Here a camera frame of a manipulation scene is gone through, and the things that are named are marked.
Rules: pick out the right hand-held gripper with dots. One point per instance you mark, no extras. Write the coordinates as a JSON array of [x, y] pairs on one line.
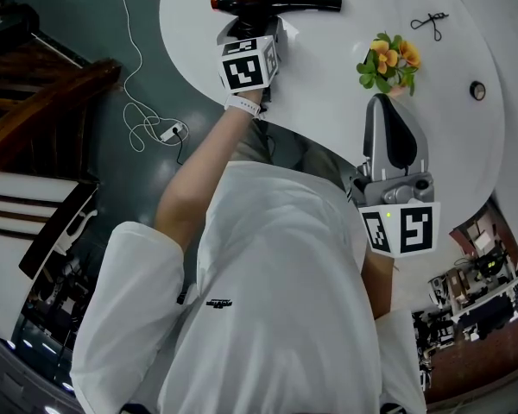
[[414, 231]]

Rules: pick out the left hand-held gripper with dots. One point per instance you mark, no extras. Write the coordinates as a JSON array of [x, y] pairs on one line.
[[241, 71]]

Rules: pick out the person's left forearm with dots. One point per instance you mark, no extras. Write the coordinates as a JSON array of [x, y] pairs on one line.
[[198, 179]]

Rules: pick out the person's right forearm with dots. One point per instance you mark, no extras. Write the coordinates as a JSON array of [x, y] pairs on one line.
[[377, 287]]

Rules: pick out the person's khaki trousers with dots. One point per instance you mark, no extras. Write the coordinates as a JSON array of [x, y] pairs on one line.
[[319, 162]]

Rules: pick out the white wristband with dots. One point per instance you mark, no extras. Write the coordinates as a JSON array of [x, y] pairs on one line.
[[241, 104]]

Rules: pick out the orange flowers in vase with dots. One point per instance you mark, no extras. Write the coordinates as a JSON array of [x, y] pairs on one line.
[[388, 60]]

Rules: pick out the white table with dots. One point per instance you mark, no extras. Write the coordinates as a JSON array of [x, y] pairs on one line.
[[328, 67]]

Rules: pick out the small round black object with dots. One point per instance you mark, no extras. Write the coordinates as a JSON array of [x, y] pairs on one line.
[[477, 89]]

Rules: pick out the black eyelash curler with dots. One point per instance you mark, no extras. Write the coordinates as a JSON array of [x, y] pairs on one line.
[[431, 20]]

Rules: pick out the white power strip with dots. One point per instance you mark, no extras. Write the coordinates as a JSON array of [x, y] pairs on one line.
[[172, 131]]

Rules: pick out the white desk with equipment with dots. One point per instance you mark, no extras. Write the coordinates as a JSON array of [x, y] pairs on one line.
[[479, 296]]

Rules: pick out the person's white shirt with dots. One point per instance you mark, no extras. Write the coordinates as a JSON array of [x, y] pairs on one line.
[[263, 296]]

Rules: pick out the wooden staircase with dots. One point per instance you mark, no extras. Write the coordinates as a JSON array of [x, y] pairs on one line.
[[39, 102]]

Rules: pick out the black bag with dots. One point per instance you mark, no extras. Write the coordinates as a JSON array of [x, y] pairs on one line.
[[6, 26]]

